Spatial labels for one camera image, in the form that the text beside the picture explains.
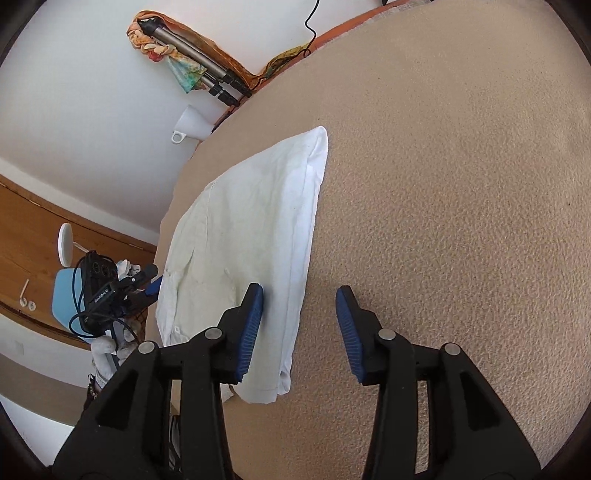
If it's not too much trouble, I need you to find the white shirt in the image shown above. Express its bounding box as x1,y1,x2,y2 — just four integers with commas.
155,126,329,404

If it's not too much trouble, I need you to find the left gloved hand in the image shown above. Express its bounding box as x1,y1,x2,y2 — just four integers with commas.
90,319,142,388

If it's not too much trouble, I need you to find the light blue chair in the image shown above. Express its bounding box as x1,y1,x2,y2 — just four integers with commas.
51,268,91,343

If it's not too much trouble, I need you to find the white desk lamp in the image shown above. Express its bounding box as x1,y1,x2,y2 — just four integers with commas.
57,223,89,268

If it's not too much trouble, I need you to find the beige fleece blanket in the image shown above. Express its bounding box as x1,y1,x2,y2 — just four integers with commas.
156,1,590,479

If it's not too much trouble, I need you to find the white mug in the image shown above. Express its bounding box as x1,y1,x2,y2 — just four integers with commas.
170,105,213,145

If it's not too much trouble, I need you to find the colourful patterned scarf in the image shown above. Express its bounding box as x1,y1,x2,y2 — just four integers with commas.
126,9,316,94

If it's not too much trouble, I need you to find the folded grey tripod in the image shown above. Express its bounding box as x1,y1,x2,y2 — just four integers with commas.
138,17,252,106

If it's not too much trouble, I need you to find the orange floral bed sheet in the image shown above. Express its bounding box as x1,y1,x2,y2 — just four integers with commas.
252,1,430,90

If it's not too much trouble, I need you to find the black power cable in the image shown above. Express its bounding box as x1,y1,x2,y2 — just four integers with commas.
248,0,321,91

